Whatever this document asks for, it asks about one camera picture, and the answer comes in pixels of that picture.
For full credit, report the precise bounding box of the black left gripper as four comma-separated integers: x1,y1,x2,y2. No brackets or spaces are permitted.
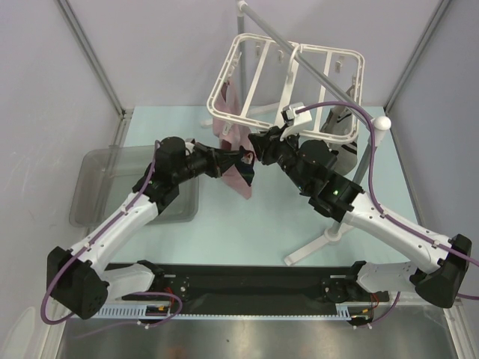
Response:
173,143,245,185

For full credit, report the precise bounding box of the grey striped sock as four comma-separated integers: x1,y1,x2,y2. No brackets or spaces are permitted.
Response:
320,105,353,135
329,141,358,176

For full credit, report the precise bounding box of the navy green striped sock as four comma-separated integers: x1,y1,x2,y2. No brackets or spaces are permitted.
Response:
235,150,255,187

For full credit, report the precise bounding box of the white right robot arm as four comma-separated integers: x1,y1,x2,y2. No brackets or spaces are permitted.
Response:
248,126,472,308

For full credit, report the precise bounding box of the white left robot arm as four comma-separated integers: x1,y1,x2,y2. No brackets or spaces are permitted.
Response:
40,137,254,325

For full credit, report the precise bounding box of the white clip drying hanger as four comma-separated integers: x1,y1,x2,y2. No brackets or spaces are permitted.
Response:
202,33,365,144

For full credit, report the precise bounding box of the pink tank top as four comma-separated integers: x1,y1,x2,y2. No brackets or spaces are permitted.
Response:
213,81,253,200

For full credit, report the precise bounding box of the grey metal clothes stand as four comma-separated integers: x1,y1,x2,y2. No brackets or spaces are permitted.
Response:
200,0,392,265

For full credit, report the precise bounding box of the grey plastic bin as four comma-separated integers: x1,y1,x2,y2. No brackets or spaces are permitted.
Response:
69,145,199,228

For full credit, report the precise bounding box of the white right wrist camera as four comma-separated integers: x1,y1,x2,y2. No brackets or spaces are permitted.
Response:
281,102,312,141

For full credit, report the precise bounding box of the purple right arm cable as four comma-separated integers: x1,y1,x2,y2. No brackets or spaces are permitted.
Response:
295,102,479,326

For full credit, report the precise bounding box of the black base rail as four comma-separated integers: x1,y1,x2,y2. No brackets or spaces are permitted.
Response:
123,264,389,316

